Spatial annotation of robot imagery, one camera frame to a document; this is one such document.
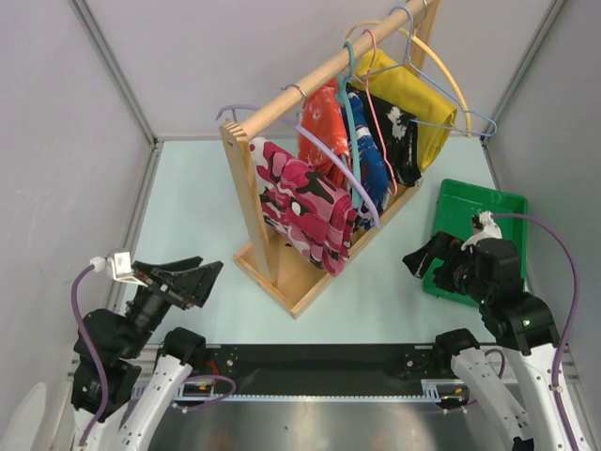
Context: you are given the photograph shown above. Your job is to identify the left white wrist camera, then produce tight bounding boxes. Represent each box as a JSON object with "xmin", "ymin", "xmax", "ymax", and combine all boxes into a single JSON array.
[{"xmin": 89, "ymin": 250, "xmax": 146, "ymax": 287}]

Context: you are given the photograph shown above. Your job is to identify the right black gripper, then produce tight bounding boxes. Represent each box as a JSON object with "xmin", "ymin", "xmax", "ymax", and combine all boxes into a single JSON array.
[{"xmin": 402, "ymin": 228, "xmax": 490, "ymax": 303}]

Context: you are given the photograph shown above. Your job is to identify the black white trousers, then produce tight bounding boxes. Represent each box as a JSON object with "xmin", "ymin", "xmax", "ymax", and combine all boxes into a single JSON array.
[{"xmin": 363, "ymin": 91, "xmax": 422, "ymax": 187}]

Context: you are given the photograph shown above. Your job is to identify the orange white trousers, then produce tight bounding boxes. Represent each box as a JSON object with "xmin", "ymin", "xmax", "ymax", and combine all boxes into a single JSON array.
[{"xmin": 298, "ymin": 78, "xmax": 349, "ymax": 189}]

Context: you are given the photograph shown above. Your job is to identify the light blue wire hanger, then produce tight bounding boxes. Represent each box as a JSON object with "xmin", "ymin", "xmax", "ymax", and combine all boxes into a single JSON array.
[{"xmin": 345, "ymin": 5, "xmax": 479, "ymax": 142}]

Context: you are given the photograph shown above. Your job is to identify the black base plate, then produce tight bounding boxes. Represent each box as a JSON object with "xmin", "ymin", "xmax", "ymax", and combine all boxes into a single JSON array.
[{"xmin": 207, "ymin": 344, "xmax": 455, "ymax": 397}]

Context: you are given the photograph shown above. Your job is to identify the blue patterned trousers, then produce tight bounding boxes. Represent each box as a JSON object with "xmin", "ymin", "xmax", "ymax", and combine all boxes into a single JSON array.
[{"xmin": 347, "ymin": 86, "xmax": 390, "ymax": 214}]

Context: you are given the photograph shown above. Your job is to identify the teal hanger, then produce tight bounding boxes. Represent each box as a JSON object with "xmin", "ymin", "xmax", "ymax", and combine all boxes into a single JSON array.
[{"xmin": 336, "ymin": 39, "xmax": 362, "ymax": 210}]

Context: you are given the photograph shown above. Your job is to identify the yellow hanger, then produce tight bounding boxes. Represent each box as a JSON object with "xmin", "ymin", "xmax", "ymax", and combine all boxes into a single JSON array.
[{"xmin": 345, "ymin": 19, "xmax": 473, "ymax": 138}]

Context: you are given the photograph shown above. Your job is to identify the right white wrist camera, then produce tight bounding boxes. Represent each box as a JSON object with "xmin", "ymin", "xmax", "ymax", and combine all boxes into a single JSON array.
[{"xmin": 461, "ymin": 211, "xmax": 502, "ymax": 251}]

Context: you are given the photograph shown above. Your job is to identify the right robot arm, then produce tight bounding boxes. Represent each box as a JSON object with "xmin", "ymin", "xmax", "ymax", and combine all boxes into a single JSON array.
[{"xmin": 403, "ymin": 232, "xmax": 591, "ymax": 450}]

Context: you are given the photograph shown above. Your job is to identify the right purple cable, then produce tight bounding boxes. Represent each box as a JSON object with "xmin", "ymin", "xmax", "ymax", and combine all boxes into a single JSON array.
[{"xmin": 490, "ymin": 211, "xmax": 588, "ymax": 451}]

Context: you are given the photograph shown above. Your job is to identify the pink hanger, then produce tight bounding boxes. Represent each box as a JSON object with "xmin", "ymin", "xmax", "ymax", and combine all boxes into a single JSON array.
[{"xmin": 360, "ymin": 28, "xmax": 399, "ymax": 196}]

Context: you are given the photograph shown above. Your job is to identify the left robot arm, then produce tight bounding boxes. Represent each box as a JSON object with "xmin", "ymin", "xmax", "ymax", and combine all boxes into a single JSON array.
[{"xmin": 70, "ymin": 252, "xmax": 223, "ymax": 450}]

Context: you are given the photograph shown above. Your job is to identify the purple hanger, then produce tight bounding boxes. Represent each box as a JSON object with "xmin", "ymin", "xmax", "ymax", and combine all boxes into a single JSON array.
[{"xmin": 216, "ymin": 103, "xmax": 382, "ymax": 230}]

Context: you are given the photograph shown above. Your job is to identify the pink camouflage trousers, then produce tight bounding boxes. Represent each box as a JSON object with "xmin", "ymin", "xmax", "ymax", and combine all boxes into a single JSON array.
[{"xmin": 249, "ymin": 137, "xmax": 357, "ymax": 276}]

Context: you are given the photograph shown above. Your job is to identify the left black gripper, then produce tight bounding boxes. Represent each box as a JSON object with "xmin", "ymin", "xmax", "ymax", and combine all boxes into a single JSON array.
[{"xmin": 121, "ymin": 254, "xmax": 223, "ymax": 356}]

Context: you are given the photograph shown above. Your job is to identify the wooden clothes rack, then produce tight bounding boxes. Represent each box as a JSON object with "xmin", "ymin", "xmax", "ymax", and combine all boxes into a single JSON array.
[{"xmin": 220, "ymin": 1, "xmax": 439, "ymax": 319}]

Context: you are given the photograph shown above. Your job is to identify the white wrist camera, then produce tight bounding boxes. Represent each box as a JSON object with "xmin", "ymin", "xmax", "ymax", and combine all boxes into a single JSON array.
[
  {"xmin": 461, "ymin": 211, "xmax": 502, "ymax": 251},
  {"xmin": 89, "ymin": 250, "xmax": 146, "ymax": 287}
]

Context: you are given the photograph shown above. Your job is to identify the yellow trousers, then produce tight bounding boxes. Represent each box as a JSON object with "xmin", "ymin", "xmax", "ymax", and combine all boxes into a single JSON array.
[{"xmin": 355, "ymin": 50, "xmax": 457, "ymax": 171}]

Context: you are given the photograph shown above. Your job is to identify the white cable duct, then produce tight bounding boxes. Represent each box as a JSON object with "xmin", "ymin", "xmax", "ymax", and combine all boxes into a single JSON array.
[{"xmin": 131, "ymin": 379, "xmax": 470, "ymax": 403}]

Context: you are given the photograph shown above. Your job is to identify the green plastic tray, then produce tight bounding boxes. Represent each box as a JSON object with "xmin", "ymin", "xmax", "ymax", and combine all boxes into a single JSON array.
[{"xmin": 433, "ymin": 179, "xmax": 529, "ymax": 278}]

